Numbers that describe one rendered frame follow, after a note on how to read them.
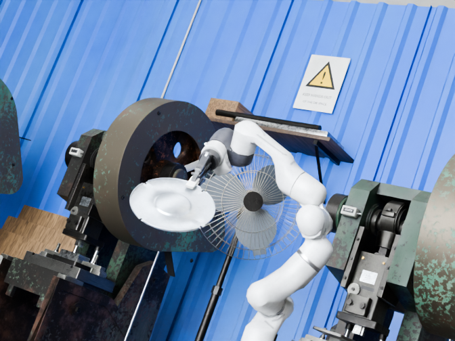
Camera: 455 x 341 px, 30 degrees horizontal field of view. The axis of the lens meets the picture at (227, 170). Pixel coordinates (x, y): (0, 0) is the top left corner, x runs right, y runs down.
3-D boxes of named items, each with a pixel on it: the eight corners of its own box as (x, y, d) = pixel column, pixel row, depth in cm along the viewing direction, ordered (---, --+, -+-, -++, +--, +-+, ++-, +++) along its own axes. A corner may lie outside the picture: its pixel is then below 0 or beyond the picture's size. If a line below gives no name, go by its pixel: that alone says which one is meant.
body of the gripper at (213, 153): (200, 163, 314) (191, 175, 306) (203, 144, 309) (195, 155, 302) (219, 169, 312) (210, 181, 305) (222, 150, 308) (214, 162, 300)
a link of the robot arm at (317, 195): (344, 193, 296) (353, 201, 312) (302, 169, 303) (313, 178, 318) (316, 239, 296) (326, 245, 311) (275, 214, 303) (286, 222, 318)
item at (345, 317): (374, 335, 353) (378, 322, 354) (332, 322, 364) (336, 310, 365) (387, 342, 365) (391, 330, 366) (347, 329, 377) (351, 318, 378)
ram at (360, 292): (367, 318, 351) (388, 252, 357) (336, 308, 360) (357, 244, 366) (382, 327, 365) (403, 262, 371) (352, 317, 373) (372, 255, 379)
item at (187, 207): (169, 243, 267) (169, 241, 266) (112, 197, 281) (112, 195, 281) (232, 212, 285) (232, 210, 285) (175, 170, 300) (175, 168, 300)
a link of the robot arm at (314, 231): (321, 274, 304) (355, 238, 303) (311, 269, 289) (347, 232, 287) (285, 237, 311) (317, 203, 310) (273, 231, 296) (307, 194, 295)
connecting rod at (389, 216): (382, 271, 358) (405, 197, 365) (356, 264, 365) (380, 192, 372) (399, 283, 374) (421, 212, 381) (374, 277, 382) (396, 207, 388)
